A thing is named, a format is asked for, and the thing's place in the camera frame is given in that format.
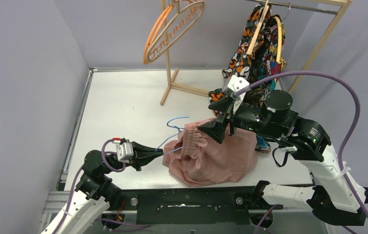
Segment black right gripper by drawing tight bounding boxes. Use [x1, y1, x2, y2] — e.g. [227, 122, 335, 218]
[198, 94, 283, 142]

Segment blue wire hanger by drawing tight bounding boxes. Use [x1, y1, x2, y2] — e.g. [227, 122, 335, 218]
[155, 116, 190, 156]

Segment pink shorts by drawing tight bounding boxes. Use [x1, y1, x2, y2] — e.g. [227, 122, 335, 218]
[162, 119, 258, 187]

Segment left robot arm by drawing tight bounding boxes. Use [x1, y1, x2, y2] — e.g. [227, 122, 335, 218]
[42, 137, 164, 234]

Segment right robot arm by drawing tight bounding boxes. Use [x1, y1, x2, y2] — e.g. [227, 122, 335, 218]
[199, 90, 368, 226]

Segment orange camouflage shorts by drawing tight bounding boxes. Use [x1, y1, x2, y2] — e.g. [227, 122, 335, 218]
[222, 3, 270, 83]

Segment colourful comic print shorts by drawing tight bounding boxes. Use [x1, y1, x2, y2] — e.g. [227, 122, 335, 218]
[244, 15, 286, 107]

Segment curved wooden hanger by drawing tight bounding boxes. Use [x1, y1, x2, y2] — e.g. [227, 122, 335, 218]
[273, 16, 283, 63]

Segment beige notched wooden hanger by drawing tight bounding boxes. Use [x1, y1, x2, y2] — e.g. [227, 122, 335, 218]
[146, 0, 205, 63]

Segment orange plastic hanger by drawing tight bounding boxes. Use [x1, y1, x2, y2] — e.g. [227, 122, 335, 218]
[143, 0, 191, 65]

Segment straight wooden hanger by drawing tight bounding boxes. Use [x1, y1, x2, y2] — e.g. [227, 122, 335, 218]
[246, 0, 269, 55]

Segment wooden clothes rack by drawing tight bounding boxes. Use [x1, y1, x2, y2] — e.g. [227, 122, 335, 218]
[160, 0, 353, 107]

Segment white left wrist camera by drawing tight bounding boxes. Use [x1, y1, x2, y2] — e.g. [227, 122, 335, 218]
[113, 138, 134, 163]

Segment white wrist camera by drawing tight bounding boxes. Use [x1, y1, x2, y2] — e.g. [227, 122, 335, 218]
[222, 75, 249, 114]
[113, 138, 134, 163]

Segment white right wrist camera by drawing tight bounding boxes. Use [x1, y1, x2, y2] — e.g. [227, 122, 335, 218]
[222, 75, 249, 114]

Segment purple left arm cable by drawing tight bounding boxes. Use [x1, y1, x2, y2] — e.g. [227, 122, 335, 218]
[50, 138, 127, 234]

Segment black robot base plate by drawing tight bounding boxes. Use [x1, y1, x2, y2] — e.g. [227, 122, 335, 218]
[100, 185, 285, 227]

